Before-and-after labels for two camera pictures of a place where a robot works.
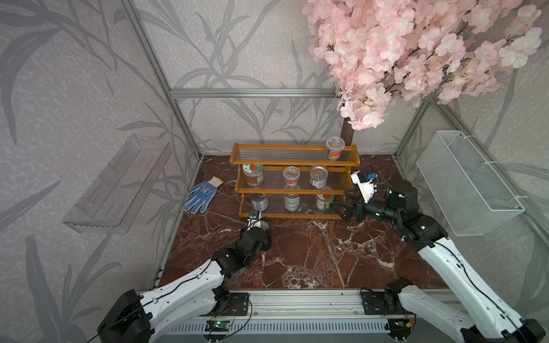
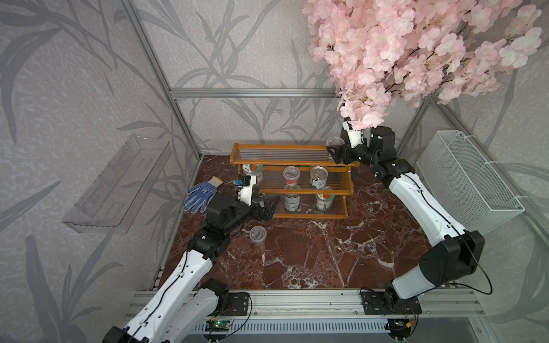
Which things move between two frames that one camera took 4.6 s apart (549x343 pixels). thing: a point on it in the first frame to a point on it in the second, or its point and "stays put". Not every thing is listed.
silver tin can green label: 318,175 stays put
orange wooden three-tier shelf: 291,180 stays put
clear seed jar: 334,146 stays put
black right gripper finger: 354,211 to 337,152
